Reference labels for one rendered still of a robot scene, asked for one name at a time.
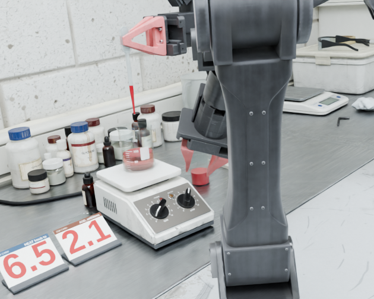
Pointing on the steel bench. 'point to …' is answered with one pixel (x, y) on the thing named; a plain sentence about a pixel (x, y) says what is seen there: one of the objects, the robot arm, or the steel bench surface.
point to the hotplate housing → (118, 214)
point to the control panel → (177, 213)
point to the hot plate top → (167, 172)
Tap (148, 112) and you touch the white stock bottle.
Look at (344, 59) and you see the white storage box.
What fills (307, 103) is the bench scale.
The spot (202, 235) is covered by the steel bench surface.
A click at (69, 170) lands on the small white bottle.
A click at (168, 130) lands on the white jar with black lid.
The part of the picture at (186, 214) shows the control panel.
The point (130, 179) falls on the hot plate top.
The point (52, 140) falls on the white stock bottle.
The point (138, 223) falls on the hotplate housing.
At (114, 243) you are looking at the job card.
